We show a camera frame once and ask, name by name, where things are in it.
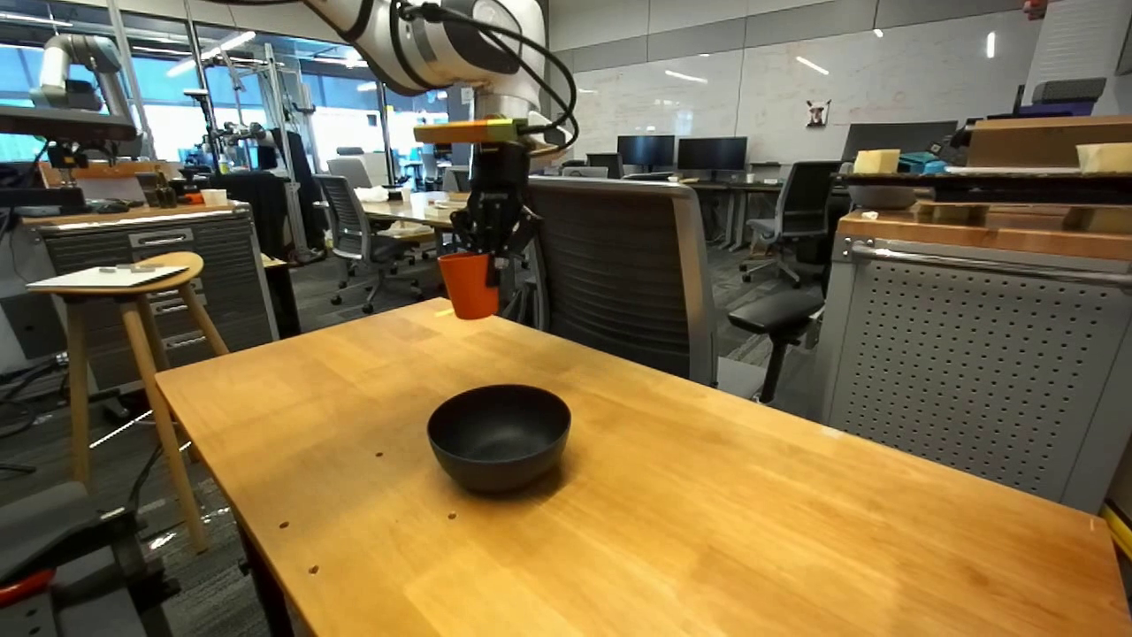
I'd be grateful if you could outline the wooden round stool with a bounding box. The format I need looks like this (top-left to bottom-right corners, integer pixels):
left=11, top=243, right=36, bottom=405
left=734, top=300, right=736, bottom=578
left=26, top=248, right=234, bottom=559

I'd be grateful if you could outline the gray perforated metal cart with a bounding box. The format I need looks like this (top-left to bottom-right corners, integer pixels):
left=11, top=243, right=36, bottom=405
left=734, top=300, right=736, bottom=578
left=818, top=229, right=1132, bottom=518

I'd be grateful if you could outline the gray swivel office chair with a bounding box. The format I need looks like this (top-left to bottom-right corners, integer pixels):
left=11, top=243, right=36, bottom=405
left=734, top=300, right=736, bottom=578
left=309, top=169, right=444, bottom=315

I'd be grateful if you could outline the gray mesh office chair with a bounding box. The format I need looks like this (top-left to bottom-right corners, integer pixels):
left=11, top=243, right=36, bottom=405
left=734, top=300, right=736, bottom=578
left=502, top=173, right=827, bottom=406

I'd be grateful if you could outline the wooden box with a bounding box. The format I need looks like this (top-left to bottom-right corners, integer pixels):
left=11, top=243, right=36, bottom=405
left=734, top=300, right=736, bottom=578
left=963, top=112, right=1132, bottom=169

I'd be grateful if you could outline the white paper sheet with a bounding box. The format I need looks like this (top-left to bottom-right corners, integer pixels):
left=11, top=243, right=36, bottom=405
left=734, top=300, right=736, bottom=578
left=26, top=257, right=193, bottom=296

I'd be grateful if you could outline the beige foam block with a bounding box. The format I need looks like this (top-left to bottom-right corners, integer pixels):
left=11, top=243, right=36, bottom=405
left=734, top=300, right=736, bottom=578
left=848, top=146, right=903, bottom=181
left=1072, top=139, right=1132, bottom=178

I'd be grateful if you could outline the dark laptop screen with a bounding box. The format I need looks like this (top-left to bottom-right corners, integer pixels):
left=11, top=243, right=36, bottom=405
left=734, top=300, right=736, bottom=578
left=838, top=116, right=963, bottom=166

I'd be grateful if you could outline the light wooden office desk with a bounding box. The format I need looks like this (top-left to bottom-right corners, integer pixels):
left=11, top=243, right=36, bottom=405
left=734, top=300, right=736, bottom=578
left=354, top=188, right=483, bottom=236

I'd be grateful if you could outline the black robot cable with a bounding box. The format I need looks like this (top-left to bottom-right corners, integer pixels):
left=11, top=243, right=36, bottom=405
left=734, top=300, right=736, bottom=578
left=386, top=0, right=583, bottom=155

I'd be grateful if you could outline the white ventilation tube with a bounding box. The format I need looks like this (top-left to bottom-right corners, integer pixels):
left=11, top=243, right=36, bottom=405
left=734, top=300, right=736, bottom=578
left=34, top=33, right=122, bottom=104

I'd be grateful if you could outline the red handled tool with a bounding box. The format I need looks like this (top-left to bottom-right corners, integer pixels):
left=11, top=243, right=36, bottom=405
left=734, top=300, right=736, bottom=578
left=0, top=565, right=59, bottom=612

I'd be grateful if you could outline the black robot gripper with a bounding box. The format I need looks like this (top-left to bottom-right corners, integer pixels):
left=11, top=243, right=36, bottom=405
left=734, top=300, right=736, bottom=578
left=449, top=142, right=545, bottom=295

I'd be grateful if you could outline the gray drawer cabinet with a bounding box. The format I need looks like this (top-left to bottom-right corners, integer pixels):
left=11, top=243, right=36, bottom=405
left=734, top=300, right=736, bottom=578
left=22, top=203, right=285, bottom=392

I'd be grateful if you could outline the orange plastic cup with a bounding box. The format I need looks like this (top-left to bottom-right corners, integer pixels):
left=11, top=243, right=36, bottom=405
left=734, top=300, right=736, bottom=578
left=437, top=248, right=506, bottom=323

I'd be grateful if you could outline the black office chair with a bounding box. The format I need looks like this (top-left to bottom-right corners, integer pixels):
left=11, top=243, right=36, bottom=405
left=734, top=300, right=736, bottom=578
left=739, top=160, right=847, bottom=290

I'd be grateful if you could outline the green orange wrist camera mount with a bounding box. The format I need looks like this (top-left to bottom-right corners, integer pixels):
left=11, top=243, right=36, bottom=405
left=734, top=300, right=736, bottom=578
left=412, top=112, right=568, bottom=155

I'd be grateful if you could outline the black computer monitor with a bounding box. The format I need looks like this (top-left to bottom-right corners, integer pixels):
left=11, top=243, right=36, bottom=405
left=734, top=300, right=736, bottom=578
left=616, top=131, right=679, bottom=181
left=676, top=133, right=750, bottom=178

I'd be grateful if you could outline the large wall whiteboard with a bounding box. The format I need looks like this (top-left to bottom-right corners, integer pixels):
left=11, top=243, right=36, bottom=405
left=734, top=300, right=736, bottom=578
left=569, top=12, right=1043, bottom=169

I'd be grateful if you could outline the black bowl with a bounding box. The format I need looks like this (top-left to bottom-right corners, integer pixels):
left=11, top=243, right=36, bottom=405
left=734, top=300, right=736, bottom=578
left=424, top=382, right=575, bottom=499

